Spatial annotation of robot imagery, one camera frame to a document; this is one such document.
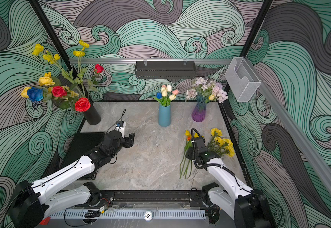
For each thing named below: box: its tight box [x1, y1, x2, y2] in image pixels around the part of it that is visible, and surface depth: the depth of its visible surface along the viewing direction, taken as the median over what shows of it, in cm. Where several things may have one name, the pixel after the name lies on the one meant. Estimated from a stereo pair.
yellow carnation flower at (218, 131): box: [210, 127, 223, 137], surface depth 99 cm
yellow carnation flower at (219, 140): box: [214, 136, 225, 147], surface depth 93 cm
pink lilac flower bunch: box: [185, 76, 229, 104], surface depth 89 cm
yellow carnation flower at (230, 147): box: [219, 143, 235, 158], surface depth 89 cm
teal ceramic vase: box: [157, 103, 172, 127], surface depth 100 cm
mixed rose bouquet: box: [20, 40, 105, 113], surface depth 75 cm
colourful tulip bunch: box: [153, 84, 180, 107], surface depth 87 cm
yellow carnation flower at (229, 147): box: [222, 138, 235, 152], surface depth 89 cm
